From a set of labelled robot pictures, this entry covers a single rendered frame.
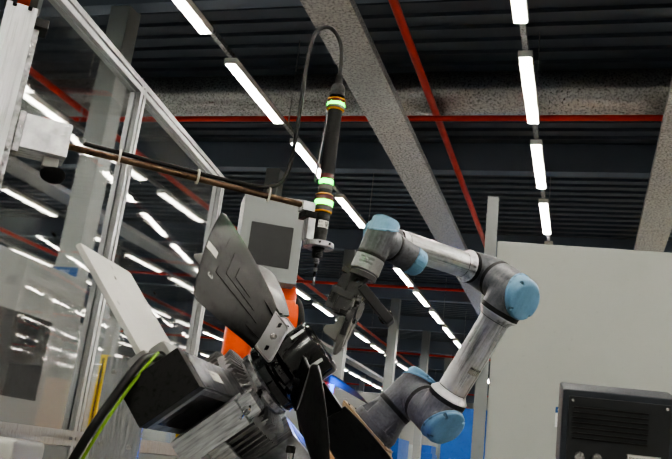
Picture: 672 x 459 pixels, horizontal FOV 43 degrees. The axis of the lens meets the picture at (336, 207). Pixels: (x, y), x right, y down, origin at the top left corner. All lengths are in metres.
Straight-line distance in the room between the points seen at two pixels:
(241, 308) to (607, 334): 2.30
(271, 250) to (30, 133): 4.26
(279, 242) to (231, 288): 4.34
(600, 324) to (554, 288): 0.23
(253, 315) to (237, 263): 0.11
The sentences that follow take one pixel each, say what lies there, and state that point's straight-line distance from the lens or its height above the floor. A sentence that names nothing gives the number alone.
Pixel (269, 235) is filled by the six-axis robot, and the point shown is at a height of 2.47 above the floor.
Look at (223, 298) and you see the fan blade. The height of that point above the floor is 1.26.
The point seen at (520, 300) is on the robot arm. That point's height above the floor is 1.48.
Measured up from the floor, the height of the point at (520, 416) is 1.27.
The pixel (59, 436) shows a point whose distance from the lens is 2.43.
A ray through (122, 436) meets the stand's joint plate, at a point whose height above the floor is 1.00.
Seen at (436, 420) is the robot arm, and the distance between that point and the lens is 2.43.
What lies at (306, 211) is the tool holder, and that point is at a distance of 1.89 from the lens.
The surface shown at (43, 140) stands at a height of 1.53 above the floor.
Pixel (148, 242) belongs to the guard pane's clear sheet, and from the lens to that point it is 2.82.
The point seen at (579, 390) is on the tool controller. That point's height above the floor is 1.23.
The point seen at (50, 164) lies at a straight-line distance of 1.77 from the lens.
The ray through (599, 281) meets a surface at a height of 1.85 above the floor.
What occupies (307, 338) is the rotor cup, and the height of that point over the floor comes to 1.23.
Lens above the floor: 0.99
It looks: 17 degrees up
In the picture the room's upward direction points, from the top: 7 degrees clockwise
